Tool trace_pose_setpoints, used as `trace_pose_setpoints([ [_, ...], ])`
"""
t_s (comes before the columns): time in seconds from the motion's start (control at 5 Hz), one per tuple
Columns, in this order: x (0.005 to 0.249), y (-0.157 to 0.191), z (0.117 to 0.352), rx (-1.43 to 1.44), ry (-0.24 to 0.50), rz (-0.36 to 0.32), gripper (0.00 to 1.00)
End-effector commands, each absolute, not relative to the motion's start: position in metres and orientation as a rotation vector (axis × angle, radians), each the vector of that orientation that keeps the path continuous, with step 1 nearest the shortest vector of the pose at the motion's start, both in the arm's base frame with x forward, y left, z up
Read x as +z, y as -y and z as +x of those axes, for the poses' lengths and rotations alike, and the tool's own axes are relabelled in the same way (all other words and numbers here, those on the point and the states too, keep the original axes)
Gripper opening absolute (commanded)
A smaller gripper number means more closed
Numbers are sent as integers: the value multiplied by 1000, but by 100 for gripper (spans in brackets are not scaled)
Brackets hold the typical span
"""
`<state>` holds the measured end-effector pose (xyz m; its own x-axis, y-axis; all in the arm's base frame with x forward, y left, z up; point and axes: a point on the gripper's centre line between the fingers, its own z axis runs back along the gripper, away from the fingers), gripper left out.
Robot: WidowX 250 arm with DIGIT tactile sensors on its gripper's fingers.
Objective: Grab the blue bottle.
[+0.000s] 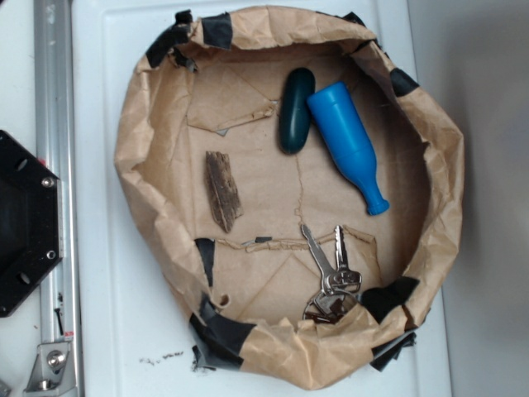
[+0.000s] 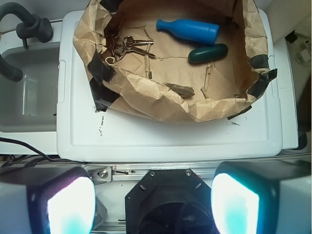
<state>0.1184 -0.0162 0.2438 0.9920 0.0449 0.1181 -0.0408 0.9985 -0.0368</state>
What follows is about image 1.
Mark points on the blue plastic bottle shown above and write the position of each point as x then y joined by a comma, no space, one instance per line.
348,142

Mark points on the brown wood bark piece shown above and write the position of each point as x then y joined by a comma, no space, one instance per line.
222,191

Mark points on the brown paper bag bin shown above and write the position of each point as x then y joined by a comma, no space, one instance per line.
253,296

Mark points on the silver key left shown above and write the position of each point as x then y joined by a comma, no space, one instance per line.
327,270

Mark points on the silver key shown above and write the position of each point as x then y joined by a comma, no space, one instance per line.
327,270
345,278

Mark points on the silver key right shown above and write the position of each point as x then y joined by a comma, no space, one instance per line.
345,278

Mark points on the dark teal oval case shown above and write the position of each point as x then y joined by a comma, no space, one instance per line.
295,116

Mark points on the white plastic tray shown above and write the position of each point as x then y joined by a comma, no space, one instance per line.
135,339

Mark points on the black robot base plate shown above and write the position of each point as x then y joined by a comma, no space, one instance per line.
30,227

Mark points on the aluminium extrusion rail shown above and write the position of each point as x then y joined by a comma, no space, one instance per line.
59,291

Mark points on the metal corner bracket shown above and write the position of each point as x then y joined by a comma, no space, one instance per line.
53,371

